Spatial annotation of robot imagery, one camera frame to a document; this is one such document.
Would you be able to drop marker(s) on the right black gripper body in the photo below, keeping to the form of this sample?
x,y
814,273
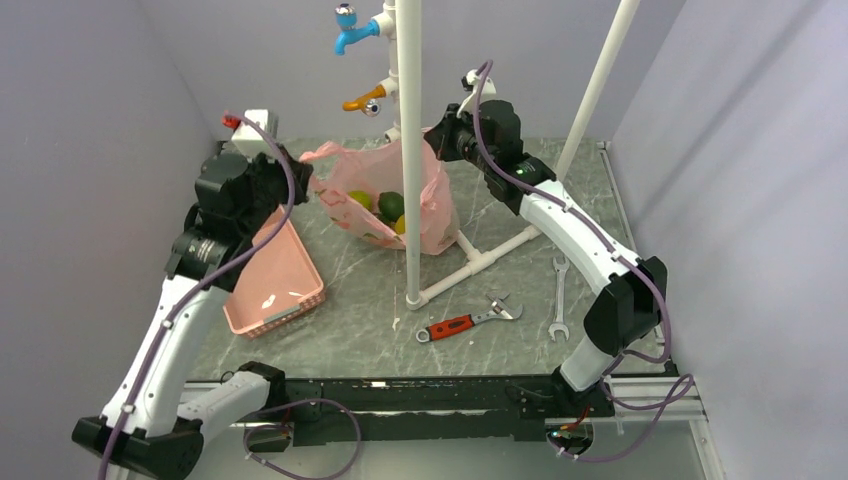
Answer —
x,y
459,141

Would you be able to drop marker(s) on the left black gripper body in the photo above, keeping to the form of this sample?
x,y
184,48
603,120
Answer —
x,y
272,184

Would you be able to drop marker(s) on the pink plastic bag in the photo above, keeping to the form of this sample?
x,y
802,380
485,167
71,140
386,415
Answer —
x,y
379,170

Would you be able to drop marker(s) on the dark green fake lime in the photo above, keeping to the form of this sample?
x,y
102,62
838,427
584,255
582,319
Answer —
x,y
391,205

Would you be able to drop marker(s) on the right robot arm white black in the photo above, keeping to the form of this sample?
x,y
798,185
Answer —
x,y
630,290

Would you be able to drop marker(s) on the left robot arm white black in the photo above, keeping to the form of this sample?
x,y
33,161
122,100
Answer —
x,y
241,205

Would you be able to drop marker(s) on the yellow fake fruit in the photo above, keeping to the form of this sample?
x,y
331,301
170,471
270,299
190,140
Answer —
x,y
399,226

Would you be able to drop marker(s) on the light green fake fruit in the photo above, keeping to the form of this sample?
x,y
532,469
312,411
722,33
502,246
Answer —
x,y
362,198

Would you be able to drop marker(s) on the pink plastic basket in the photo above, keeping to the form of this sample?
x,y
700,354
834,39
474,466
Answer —
x,y
278,284

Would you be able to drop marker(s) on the orange faucet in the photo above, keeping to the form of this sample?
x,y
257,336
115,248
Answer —
x,y
369,103

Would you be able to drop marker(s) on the blue faucet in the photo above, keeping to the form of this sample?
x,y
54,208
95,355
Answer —
x,y
350,33

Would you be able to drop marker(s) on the silver open end wrench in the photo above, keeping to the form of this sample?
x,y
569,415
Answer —
x,y
558,324

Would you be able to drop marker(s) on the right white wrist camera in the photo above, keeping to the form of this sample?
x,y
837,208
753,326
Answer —
x,y
473,84

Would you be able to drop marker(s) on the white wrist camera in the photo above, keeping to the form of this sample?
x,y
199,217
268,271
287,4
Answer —
x,y
246,140
473,84

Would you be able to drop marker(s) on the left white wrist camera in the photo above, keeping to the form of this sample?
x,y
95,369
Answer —
x,y
246,140

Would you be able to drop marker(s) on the white PVC pipe frame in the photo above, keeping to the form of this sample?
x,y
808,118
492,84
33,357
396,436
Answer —
x,y
407,59

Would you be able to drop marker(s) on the red handled adjustable wrench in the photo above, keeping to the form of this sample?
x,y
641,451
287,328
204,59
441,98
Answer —
x,y
498,309

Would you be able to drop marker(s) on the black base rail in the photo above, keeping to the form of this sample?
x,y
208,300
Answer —
x,y
520,407

